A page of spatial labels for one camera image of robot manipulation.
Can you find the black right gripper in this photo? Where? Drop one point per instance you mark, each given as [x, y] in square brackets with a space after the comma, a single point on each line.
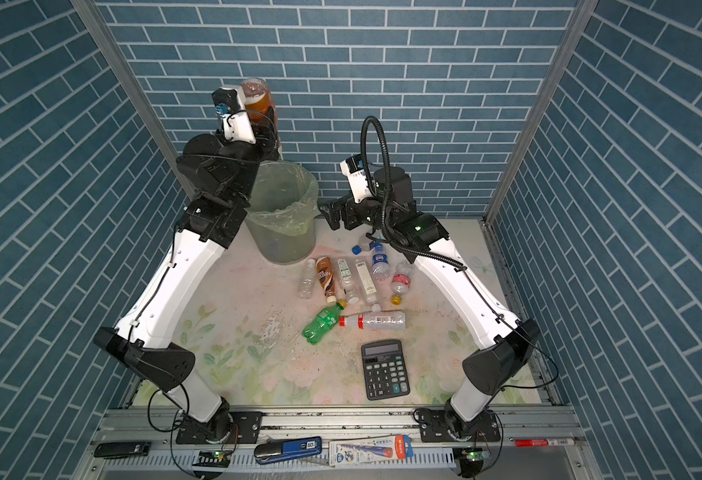
[338, 205]

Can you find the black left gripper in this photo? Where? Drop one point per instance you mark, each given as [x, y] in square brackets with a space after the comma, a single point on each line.
[264, 144]

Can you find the brown tea bottle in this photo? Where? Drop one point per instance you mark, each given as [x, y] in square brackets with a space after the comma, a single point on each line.
[260, 105]

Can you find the clear bottle red cap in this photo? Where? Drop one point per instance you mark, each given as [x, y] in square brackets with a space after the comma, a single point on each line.
[375, 321]

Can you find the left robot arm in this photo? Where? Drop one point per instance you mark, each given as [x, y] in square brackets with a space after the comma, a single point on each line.
[223, 168]

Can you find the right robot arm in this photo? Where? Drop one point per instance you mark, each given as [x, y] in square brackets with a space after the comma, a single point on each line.
[382, 197]

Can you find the green plastic bin liner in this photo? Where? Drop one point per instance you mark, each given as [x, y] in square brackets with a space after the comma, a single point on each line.
[284, 200]

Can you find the grey mesh waste bin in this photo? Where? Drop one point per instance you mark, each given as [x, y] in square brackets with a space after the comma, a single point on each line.
[284, 250]

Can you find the clear bottle white barcode label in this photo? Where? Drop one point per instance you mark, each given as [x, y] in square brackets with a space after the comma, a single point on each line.
[368, 286]

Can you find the brown Nescafe coffee bottle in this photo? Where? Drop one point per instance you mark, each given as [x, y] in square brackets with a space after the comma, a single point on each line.
[327, 278]

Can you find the clear bottle red label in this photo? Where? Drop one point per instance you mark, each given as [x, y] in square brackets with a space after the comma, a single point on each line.
[401, 282]

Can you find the clear ribbed bottle white cap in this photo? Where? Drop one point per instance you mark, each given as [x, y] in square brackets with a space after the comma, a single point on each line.
[307, 279]

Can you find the green Sprite bottle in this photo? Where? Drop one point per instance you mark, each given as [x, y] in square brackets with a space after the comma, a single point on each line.
[324, 322]

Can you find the black desk calculator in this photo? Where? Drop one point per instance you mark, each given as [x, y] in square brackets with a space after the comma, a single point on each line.
[385, 371]

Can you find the white red pen package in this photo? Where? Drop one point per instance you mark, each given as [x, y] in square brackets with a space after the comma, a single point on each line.
[370, 450]

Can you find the blue black stapler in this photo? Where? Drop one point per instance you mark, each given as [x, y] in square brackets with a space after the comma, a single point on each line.
[278, 451]

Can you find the red marker pen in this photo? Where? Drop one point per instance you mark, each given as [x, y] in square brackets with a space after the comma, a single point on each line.
[539, 443]

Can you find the black remote device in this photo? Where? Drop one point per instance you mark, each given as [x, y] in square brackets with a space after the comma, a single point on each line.
[120, 450]

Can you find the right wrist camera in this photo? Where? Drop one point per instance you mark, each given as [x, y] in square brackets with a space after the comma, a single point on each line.
[353, 169]

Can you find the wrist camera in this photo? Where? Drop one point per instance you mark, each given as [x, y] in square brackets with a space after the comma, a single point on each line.
[353, 169]
[234, 120]

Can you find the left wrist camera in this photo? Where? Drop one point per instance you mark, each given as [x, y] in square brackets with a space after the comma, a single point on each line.
[234, 120]

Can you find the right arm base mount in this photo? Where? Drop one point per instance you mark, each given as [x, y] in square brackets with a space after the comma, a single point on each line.
[445, 425]

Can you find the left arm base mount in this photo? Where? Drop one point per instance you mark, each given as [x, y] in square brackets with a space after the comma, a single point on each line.
[227, 427]

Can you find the aluminium rail frame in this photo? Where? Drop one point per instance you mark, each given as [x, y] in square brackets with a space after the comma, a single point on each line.
[331, 423]

